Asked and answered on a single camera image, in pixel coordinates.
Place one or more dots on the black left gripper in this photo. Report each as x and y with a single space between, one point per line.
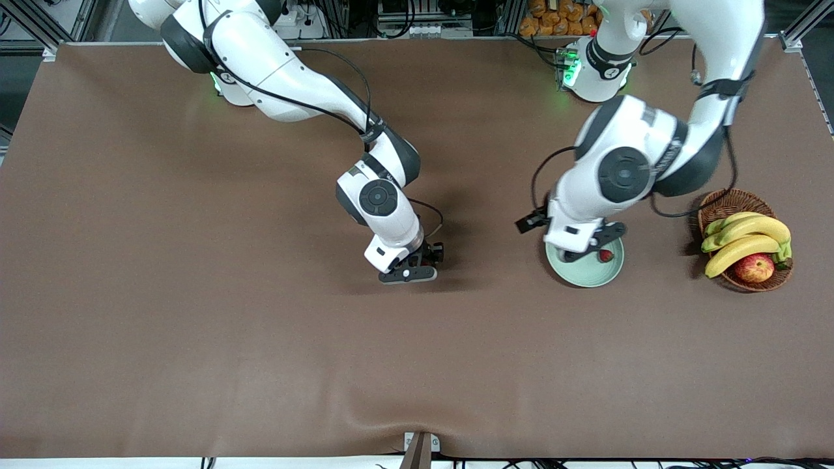
522 225

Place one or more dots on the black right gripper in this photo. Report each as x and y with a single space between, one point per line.
432 252

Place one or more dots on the red strawberry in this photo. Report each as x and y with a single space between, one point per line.
606 255

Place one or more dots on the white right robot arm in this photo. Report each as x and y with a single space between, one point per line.
280 78

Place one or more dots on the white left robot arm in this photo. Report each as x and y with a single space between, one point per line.
586 189

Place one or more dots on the pale green round plate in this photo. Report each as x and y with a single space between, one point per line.
586 273

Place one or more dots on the brown table mat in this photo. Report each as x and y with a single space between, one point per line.
391 358

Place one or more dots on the greenish yellow banana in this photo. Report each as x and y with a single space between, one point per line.
715 227

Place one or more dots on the brown wooden bar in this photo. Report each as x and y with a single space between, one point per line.
417 456

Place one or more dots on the brown wicker basket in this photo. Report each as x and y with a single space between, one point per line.
730 202

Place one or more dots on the orange bread rolls pile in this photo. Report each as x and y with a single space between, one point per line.
554 16

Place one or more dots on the long yellow banana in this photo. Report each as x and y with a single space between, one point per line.
762 227
736 251

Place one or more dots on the white terminal block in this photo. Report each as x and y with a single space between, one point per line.
430 30

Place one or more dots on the red yellow apple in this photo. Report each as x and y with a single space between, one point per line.
754 268

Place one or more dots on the black electronics box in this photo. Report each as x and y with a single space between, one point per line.
397 6

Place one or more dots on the white power strip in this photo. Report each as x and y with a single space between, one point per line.
303 23

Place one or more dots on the silver table bracket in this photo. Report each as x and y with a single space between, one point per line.
435 444

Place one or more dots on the aluminium frame profile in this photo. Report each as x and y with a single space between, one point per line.
798 32
39 29

